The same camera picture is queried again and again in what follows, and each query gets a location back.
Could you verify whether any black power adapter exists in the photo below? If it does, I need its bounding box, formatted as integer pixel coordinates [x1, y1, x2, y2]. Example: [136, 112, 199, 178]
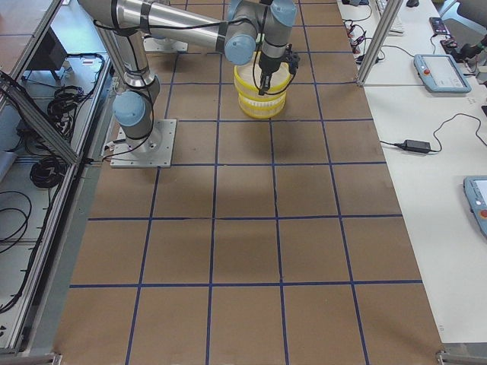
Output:
[393, 139, 432, 154]

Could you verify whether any aluminium frame post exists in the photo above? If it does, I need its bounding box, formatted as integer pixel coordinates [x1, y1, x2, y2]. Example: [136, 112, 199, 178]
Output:
[356, 0, 403, 87]

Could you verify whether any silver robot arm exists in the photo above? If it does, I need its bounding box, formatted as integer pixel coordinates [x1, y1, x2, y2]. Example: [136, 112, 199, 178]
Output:
[80, 1, 299, 154]

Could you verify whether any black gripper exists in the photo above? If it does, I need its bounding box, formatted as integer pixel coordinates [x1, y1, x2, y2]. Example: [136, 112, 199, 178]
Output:
[258, 43, 301, 96]

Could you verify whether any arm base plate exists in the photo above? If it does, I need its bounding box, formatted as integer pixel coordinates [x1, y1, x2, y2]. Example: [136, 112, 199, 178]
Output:
[110, 119, 177, 168]

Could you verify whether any black smartphone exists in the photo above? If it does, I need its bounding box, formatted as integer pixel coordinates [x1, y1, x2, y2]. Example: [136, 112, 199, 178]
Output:
[429, 17, 448, 35]

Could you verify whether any blue teach pendant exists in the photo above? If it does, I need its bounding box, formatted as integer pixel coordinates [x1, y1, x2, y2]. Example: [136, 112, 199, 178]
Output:
[413, 54, 471, 94]
[463, 175, 486, 236]

